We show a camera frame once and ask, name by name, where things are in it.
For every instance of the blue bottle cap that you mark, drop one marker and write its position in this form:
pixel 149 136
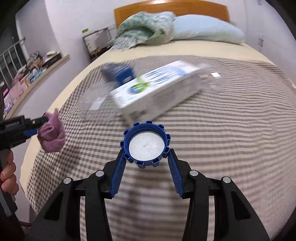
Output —
pixel 146 144

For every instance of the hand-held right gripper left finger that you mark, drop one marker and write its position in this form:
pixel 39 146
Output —
pixel 116 176

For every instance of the light blue pillow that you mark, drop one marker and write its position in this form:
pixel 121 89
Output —
pixel 208 30

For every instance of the metal railing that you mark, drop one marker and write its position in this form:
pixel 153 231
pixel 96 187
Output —
pixel 11 53

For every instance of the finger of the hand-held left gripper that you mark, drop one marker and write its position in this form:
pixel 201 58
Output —
pixel 31 132
pixel 40 121

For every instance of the dark blue packet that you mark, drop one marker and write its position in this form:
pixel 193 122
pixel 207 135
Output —
pixel 122 74

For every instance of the brown checkered blanket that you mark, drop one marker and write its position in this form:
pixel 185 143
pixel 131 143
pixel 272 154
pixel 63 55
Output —
pixel 231 139

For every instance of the pale yellow bed sheet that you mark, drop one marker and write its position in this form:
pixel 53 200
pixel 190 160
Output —
pixel 196 49

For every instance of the green patterned quilt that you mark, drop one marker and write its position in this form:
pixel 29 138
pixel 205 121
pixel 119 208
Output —
pixel 143 30

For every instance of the purple cloth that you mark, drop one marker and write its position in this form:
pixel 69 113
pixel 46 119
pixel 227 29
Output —
pixel 52 134

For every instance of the wooden wall shelf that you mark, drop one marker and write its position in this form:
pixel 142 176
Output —
pixel 49 69

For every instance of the person's left hand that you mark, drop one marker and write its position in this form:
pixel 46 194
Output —
pixel 9 173

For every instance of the white wardrobe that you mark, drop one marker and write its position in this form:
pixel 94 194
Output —
pixel 266 27

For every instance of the clear plastic bag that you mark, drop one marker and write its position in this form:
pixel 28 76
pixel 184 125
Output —
pixel 92 99

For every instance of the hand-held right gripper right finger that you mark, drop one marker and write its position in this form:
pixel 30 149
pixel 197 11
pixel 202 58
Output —
pixel 177 176

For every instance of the metal-framed nightstand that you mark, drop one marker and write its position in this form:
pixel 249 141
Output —
pixel 99 39

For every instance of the white carton box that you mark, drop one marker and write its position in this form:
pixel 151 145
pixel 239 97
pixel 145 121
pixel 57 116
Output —
pixel 161 92

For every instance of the pile of things on shelf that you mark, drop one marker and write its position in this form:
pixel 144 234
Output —
pixel 34 67

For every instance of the wooden headboard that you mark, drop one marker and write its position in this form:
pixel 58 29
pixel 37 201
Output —
pixel 196 9

